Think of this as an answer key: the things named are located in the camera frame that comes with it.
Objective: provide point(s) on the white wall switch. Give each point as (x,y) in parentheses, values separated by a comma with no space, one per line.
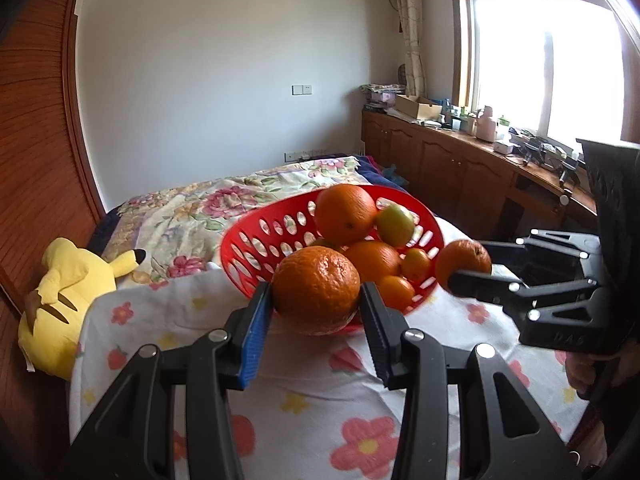
(302,89)

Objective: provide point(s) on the open cardboard box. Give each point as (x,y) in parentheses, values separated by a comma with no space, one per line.
(417,107)

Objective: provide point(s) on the small tangerine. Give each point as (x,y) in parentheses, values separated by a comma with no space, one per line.
(416,265)

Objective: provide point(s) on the large orange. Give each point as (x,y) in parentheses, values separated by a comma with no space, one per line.
(345,214)

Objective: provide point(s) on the yellow-green round fruit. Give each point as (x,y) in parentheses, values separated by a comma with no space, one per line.
(325,244)
(395,225)

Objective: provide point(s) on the person's right hand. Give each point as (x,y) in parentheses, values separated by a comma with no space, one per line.
(580,375)

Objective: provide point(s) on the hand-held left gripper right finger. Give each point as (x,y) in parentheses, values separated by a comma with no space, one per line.
(376,335)

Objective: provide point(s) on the pile of papers and boxes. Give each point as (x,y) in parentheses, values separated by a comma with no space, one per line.
(382,96)

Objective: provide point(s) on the white socket strip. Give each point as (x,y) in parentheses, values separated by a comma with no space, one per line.
(305,154)

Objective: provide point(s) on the yellow plush toy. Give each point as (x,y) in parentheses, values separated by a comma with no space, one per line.
(75,290)

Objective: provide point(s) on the group of small bottles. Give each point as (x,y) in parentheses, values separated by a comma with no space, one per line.
(460,120)

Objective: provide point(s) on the brown wooden cabinet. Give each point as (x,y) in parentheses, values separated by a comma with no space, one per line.
(450,165)

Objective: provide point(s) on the window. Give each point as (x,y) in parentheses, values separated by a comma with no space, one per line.
(525,60)

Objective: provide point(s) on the teal cloth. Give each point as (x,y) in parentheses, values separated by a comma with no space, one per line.
(396,176)

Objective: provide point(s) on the red perforated plastic basket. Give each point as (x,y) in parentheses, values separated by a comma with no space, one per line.
(250,265)

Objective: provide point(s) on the bumpy orange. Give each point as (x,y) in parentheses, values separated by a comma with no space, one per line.
(317,290)

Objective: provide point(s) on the cream floral bedsheet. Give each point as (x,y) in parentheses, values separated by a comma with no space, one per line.
(200,210)

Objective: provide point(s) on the white flower-print blanket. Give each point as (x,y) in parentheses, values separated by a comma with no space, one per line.
(310,375)

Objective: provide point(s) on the small white box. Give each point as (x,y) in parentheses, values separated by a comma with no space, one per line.
(504,148)

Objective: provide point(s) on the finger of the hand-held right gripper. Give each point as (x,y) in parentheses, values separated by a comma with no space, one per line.
(550,247)
(480,282)

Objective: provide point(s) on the patterned beige curtain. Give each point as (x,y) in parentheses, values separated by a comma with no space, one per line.
(412,25)

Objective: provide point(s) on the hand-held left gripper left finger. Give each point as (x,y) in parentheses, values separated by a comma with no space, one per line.
(255,340)

